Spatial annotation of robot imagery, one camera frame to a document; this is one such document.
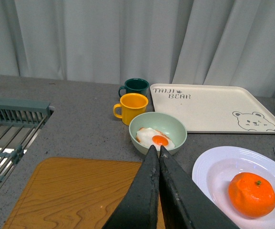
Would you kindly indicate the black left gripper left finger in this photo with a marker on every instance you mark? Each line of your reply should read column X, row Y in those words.
column 139, row 207

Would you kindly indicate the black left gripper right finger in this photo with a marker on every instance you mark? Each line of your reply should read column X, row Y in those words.
column 184, row 205

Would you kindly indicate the white round plate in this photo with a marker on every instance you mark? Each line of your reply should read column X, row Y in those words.
column 216, row 167

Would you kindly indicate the orange mandarin fruit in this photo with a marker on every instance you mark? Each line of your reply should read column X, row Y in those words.
column 251, row 195

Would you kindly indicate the fake fried egg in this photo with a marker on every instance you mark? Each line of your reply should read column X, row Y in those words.
column 148, row 137

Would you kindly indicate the light green bowl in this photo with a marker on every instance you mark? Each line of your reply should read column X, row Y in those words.
column 169, row 126

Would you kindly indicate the wooden cutting board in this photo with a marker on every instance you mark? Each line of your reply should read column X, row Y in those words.
column 72, row 193

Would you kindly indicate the beige bear tray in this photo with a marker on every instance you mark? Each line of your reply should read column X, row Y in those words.
column 213, row 109

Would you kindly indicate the yellow mug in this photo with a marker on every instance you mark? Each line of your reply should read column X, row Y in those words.
column 130, row 106

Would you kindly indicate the dark green mug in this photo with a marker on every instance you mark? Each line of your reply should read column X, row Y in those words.
column 135, row 85

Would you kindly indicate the sink drying rack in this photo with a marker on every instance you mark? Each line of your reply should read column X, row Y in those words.
column 20, row 123

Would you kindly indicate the grey curtain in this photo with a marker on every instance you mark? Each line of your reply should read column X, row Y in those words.
column 210, row 42

